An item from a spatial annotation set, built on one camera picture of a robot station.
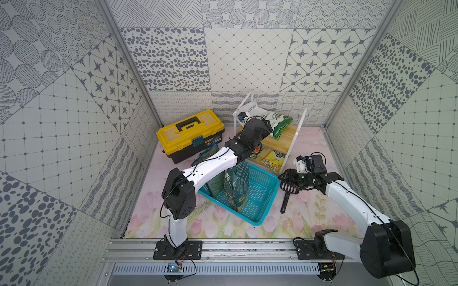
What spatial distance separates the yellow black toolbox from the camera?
0.92 m

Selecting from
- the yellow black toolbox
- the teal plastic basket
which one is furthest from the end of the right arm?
the yellow black toolbox

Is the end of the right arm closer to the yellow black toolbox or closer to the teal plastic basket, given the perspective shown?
the teal plastic basket
